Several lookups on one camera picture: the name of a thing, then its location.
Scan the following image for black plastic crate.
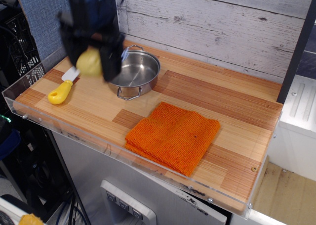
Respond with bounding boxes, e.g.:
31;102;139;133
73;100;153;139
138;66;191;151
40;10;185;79
0;12;40;76

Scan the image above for yellow object bottom left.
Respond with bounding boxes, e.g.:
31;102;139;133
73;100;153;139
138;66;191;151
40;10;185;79
18;214;44;225

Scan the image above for white toy sink counter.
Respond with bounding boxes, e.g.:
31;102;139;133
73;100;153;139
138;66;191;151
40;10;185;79
267;75;316;180

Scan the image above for orange folded cloth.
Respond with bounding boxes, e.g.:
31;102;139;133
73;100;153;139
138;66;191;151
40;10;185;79
125;102;221;177

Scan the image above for dark right frame post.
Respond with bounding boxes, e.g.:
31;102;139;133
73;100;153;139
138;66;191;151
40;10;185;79
276;0;316;104

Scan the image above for stainless steel pot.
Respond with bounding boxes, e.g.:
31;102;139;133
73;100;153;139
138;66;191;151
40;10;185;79
109;45;160;100

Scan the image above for yellow handled toy knife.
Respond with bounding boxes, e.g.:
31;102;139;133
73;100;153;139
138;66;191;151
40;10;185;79
47;66;80;105

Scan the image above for yellow toy potato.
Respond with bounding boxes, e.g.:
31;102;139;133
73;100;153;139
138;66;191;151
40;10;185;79
75;47;103;77

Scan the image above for clear acrylic table guard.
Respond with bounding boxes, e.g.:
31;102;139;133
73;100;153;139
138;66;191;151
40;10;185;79
4;41;281;216

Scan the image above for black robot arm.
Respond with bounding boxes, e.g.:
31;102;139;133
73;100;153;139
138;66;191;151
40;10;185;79
57;0;125;82

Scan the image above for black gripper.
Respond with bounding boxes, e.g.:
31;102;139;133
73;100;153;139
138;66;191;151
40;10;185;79
57;10;124;82

